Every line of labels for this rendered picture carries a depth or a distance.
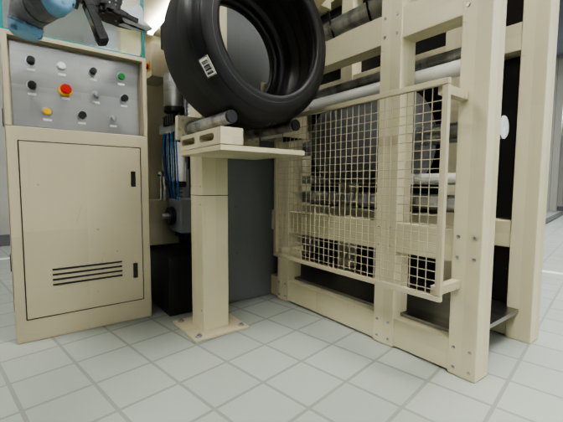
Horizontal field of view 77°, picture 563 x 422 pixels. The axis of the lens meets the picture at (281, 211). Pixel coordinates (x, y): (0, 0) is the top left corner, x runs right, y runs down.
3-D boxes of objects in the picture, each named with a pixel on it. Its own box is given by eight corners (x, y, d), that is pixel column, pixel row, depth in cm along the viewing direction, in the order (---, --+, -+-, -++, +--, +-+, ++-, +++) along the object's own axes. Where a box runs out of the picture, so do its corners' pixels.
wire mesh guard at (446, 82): (273, 255, 183) (273, 119, 178) (276, 255, 184) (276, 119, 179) (439, 302, 111) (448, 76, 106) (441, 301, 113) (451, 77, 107)
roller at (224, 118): (184, 131, 145) (187, 121, 145) (194, 136, 148) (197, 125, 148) (224, 120, 117) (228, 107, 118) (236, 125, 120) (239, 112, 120)
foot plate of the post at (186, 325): (173, 322, 170) (172, 318, 170) (222, 311, 186) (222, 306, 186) (195, 342, 149) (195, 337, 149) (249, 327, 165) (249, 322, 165)
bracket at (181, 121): (175, 140, 145) (174, 115, 145) (255, 146, 169) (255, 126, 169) (178, 139, 143) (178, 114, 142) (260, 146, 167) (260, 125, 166)
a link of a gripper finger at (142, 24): (156, 10, 107) (124, -3, 102) (154, 29, 107) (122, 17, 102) (153, 14, 110) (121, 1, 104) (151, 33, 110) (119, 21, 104)
